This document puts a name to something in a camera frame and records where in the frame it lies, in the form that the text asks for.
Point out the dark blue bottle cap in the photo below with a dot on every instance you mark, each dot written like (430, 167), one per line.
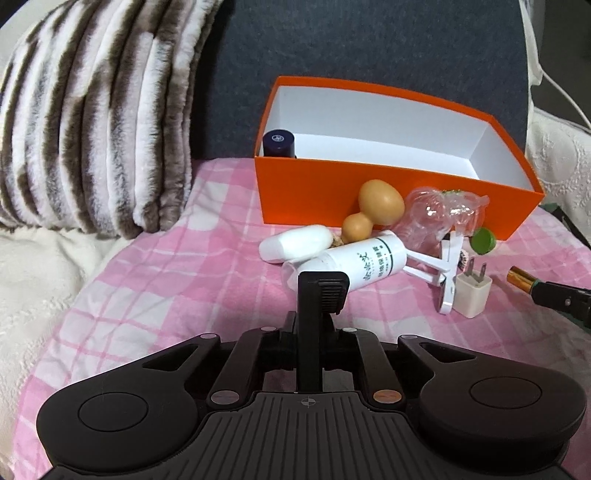
(278, 144)

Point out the gold tube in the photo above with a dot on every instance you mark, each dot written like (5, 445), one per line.
(519, 277)

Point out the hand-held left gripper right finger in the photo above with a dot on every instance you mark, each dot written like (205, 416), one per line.
(334, 295)

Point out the pink plaid blanket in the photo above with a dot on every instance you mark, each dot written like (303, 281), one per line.
(161, 286)

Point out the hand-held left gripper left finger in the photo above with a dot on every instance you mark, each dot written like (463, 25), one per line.
(308, 300)

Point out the white oval case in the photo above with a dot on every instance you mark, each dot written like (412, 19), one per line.
(295, 242)

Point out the striped fur pillow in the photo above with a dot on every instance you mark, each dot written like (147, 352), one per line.
(92, 115)

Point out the dark grey backrest cushion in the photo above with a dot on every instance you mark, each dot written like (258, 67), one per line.
(369, 41)

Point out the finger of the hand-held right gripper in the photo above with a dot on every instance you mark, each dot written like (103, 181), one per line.
(554, 300)
(570, 287)

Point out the white embossed cloth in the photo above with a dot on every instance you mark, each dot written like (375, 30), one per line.
(563, 157)

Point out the brown gourd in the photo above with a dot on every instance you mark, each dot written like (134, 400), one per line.
(381, 201)

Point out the orange cardboard box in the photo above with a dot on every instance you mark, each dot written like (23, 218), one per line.
(323, 194)

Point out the white bottle with green label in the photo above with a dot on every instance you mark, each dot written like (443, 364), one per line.
(369, 258)

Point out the cream sofa cover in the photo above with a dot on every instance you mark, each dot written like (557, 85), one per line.
(37, 286)

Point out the white charger plug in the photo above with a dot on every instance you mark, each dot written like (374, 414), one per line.
(471, 295)

